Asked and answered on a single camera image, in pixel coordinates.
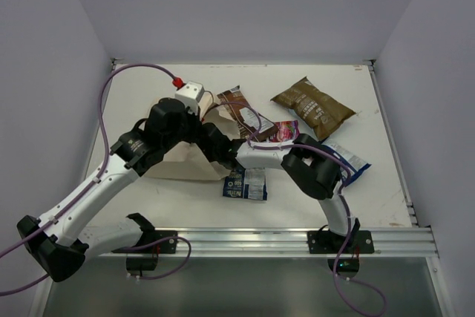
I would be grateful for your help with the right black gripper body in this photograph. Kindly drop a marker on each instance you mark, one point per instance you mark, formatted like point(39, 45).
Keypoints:
point(212, 156)

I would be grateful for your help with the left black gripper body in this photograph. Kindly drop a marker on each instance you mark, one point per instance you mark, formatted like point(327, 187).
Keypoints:
point(194, 128)

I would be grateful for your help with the beige paper bag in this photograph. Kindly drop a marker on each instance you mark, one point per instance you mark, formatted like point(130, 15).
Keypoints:
point(186, 161)

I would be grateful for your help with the purple pink candy bag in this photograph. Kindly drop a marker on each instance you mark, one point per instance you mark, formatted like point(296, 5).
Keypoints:
point(287, 130)

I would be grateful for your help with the light blue snack bag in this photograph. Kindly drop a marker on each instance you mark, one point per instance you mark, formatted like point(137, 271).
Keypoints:
point(321, 112)

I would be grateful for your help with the dark blue snack packet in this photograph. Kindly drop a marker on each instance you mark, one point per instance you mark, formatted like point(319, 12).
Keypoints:
point(353, 162)

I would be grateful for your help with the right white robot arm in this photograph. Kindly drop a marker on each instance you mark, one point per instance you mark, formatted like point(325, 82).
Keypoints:
point(317, 171)

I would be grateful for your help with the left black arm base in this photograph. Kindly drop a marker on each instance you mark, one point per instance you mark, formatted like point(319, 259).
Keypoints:
point(149, 248)

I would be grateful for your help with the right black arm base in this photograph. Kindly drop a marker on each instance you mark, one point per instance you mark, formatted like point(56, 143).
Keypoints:
point(324, 242)

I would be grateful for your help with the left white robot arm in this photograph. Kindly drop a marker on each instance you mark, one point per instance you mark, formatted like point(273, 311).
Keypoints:
point(128, 159)

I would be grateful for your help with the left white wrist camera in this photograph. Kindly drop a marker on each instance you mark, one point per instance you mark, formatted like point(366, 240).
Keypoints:
point(190, 95)

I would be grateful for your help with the aluminium mounting rail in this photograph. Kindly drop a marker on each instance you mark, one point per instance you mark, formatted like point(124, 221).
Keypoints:
point(393, 243)

